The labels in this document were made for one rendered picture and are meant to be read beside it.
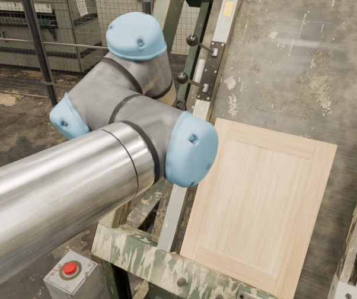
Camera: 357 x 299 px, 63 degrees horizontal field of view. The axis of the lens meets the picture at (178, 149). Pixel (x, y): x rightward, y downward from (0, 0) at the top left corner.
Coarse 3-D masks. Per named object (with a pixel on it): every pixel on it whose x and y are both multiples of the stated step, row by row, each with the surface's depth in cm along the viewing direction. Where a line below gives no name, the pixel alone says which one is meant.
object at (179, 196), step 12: (228, 0) 97; (240, 0) 98; (216, 24) 98; (228, 24) 96; (216, 36) 97; (228, 36) 97; (216, 84) 98; (204, 108) 98; (180, 192) 99; (168, 204) 100; (180, 204) 99; (168, 216) 100; (180, 216) 100; (168, 228) 100; (168, 240) 99; (168, 252) 99
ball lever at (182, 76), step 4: (180, 72) 89; (184, 72) 89; (180, 76) 88; (184, 76) 88; (180, 80) 89; (184, 80) 89; (188, 80) 91; (196, 84) 93; (200, 84) 95; (204, 84) 96; (204, 88) 96; (208, 88) 96
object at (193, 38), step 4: (188, 36) 88; (192, 36) 88; (196, 36) 88; (188, 40) 88; (192, 40) 88; (196, 40) 88; (188, 44) 90; (192, 44) 89; (200, 44) 91; (204, 48) 93; (208, 48) 94; (212, 52) 95; (216, 52) 95; (212, 56) 96; (216, 56) 96
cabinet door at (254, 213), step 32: (224, 128) 97; (256, 128) 93; (224, 160) 96; (256, 160) 93; (288, 160) 89; (320, 160) 86; (224, 192) 96; (256, 192) 92; (288, 192) 89; (320, 192) 85; (192, 224) 99; (224, 224) 95; (256, 224) 92; (288, 224) 88; (192, 256) 98; (224, 256) 94; (256, 256) 91; (288, 256) 88; (288, 288) 87
